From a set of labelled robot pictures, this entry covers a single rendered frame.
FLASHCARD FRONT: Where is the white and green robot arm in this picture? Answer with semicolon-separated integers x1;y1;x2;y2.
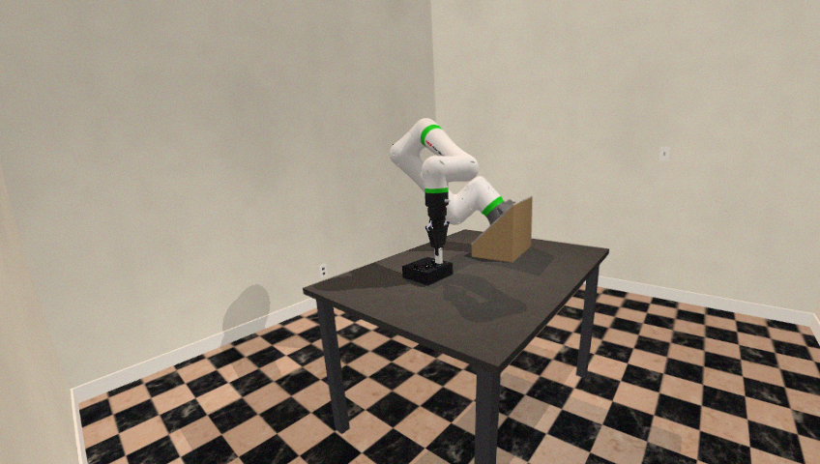
390;118;513;225

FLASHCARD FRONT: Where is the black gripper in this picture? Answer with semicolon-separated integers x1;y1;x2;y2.
425;206;450;264

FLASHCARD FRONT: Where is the black lighting desk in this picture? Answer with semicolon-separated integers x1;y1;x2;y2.
402;257;453;285

